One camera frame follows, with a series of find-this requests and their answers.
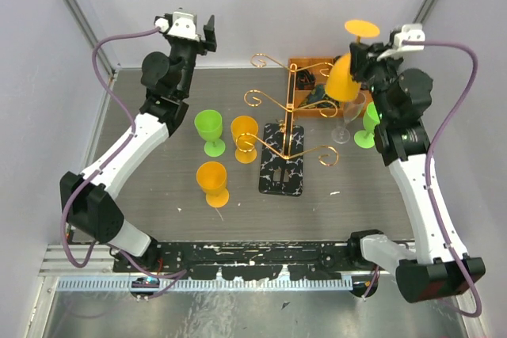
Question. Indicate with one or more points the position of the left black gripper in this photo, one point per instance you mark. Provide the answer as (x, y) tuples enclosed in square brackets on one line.
[(210, 45)]

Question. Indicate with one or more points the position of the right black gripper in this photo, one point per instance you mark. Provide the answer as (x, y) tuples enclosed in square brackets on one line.
[(363, 58)]

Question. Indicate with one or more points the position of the orange goblet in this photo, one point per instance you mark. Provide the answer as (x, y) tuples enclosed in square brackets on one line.
[(244, 130), (339, 84), (212, 179)]

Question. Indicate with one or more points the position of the clear champagne flute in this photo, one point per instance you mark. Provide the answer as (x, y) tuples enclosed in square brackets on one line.
[(351, 110)]

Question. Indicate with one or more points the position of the gold wine glass rack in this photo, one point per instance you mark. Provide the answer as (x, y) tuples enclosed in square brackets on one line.
[(282, 143)]

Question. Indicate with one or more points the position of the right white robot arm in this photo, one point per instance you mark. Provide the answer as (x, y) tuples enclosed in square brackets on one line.
[(440, 266)]

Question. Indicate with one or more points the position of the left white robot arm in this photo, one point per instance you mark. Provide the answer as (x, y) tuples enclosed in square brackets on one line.
[(89, 197)]

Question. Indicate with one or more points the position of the dark cloth rear compartment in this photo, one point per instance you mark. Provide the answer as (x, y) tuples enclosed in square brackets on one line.
[(337, 58)]

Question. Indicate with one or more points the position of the orange divided tray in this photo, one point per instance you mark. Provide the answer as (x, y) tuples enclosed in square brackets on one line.
[(319, 67)]

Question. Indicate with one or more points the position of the dark rolled cloth in tray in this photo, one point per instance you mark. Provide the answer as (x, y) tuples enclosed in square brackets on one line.
[(305, 80)]

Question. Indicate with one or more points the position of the dark patterned cloth in tray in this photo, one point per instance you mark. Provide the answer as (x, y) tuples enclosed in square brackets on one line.
[(317, 98)]

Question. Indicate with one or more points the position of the green goblet right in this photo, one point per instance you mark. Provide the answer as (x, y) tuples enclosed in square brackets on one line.
[(365, 137)]

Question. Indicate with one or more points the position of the green goblet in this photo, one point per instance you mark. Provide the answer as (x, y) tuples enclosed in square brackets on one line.
[(209, 125), (365, 137)]

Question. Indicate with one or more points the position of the green goblet left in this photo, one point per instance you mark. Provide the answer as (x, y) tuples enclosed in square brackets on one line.
[(209, 125)]

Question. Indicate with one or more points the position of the orange goblet front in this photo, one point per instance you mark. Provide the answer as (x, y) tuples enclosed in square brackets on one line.
[(212, 179)]

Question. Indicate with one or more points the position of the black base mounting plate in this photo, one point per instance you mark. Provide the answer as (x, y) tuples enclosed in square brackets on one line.
[(246, 260)]

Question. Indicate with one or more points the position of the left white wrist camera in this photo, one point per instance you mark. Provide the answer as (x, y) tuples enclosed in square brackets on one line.
[(179, 24)]

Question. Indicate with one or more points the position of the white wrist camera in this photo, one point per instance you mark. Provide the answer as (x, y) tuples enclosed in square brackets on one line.
[(179, 24), (409, 38)]

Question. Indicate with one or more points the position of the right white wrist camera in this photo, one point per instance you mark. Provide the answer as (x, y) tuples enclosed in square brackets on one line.
[(409, 38)]

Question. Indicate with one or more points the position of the slotted cable duct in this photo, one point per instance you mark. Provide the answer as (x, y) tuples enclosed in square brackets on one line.
[(132, 283)]

